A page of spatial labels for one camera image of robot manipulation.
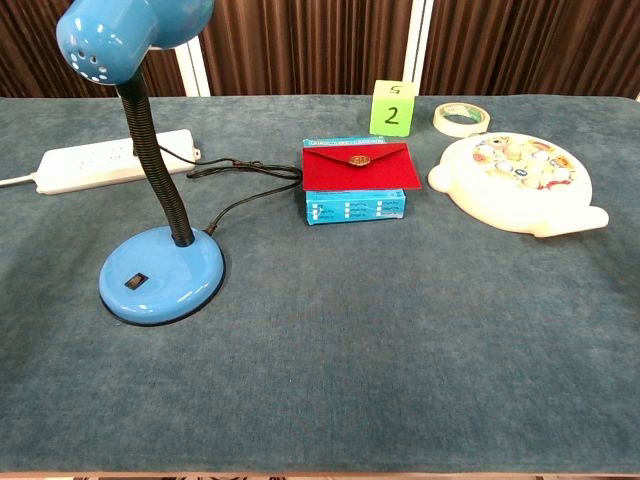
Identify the blue gooseneck desk lamp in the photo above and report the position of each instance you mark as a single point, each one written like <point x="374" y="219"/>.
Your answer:
<point x="165" y="270"/>

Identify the red envelope with seal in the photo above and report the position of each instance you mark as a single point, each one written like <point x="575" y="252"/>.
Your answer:
<point x="360" y="172"/>

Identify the brown curtain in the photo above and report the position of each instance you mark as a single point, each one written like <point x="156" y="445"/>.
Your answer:
<point x="310" y="45"/>

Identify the blue cardboard box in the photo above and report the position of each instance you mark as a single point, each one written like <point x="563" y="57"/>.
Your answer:
<point x="355" y="207"/>

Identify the roll of masking tape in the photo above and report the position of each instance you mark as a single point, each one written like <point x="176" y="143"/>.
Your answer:
<point x="450" y="127"/>

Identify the white power strip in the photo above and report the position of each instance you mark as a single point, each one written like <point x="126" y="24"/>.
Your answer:
<point x="85" y="162"/>

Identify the teal table cloth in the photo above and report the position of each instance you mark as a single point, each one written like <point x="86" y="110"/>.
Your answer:
<point x="350" y="325"/>

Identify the white fishing game toy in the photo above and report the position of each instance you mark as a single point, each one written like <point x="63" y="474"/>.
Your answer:
<point x="520" y="185"/>

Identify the green number cube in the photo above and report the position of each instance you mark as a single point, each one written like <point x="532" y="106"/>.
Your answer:
<point x="393" y="112"/>

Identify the white partition post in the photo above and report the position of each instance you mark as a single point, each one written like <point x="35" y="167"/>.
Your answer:
<point x="417" y="42"/>
<point x="197" y="67"/>

